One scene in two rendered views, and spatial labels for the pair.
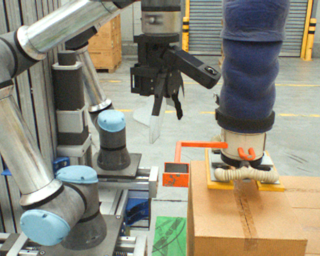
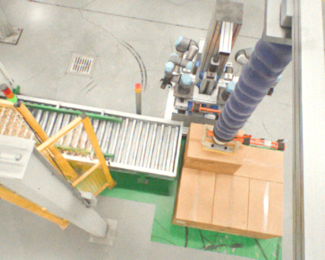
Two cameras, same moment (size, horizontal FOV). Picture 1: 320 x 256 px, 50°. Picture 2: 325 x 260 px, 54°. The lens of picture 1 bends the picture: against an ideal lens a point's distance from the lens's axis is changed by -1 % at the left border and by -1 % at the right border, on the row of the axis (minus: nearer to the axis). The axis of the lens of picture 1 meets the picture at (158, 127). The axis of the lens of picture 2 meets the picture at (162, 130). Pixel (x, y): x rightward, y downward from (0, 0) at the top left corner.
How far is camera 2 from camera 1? 2.97 m
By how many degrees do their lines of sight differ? 69
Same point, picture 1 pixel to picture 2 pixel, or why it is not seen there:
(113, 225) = (187, 96)
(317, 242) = (221, 195)
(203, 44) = not seen: outside the picture
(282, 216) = (199, 153)
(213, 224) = (196, 129)
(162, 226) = not seen: hidden behind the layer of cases
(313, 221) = (236, 202)
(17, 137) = not seen: hidden behind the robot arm
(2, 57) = (183, 47)
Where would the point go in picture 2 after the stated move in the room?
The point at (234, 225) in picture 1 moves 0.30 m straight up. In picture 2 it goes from (195, 135) to (200, 124)
